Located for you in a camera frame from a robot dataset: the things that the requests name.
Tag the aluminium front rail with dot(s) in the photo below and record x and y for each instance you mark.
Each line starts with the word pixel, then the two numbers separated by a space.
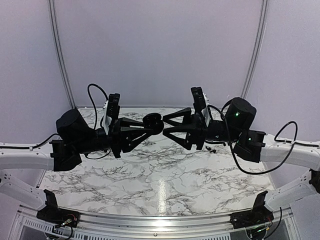
pixel 101 226

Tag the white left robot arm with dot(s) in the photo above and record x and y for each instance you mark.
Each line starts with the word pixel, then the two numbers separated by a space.
pixel 41 156

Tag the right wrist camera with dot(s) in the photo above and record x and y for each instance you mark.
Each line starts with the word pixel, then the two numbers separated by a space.
pixel 200 104

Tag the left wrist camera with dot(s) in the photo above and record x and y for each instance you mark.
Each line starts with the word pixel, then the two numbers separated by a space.
pixel 111 112

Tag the aluminium corner post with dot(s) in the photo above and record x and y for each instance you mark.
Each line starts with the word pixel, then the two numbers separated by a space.
pixel 260 32
pixel 59 53

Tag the round black charging case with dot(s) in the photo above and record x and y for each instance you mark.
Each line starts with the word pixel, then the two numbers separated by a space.
pixel 153 122

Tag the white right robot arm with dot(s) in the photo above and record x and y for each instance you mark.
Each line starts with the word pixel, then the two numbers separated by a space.
pixel 259 146

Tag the right aluminium corner post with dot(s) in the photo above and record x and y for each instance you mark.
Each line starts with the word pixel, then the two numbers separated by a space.
pixel 260 32

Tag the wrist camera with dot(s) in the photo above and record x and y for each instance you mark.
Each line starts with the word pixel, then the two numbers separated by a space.
pixel 200 104
pixel 111 112

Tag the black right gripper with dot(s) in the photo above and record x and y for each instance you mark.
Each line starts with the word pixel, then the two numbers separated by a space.
pixel 197 132

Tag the left aluminium corner post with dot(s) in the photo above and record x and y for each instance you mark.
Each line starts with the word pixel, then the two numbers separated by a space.
pixel 59 53

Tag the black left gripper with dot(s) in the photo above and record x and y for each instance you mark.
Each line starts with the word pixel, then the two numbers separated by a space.
pixel 117 143

